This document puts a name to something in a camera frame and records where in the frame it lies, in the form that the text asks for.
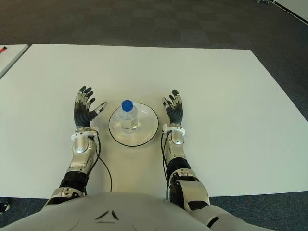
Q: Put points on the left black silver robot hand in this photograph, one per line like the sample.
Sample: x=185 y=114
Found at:
x=83 y=116

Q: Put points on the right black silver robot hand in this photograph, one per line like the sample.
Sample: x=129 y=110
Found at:
x=176 y=113

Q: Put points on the clear water bottle blue cap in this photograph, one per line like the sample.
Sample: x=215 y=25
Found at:
x=129 y=115

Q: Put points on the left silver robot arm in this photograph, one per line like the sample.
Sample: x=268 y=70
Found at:
x=80 y=154

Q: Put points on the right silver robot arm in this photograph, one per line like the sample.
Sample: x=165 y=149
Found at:
x=184 y=168

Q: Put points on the white plate black rim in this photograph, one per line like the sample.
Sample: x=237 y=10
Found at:
x=133 y=125

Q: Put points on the grey robot torso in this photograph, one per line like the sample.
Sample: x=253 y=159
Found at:
x=115 y=214

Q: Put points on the red black marker pen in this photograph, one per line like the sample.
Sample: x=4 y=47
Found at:
x=3 y=49

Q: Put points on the black metal stand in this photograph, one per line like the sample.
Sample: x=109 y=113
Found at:
x=3 y=207

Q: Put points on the grey chair base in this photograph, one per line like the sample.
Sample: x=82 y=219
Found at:
x=261 y=1

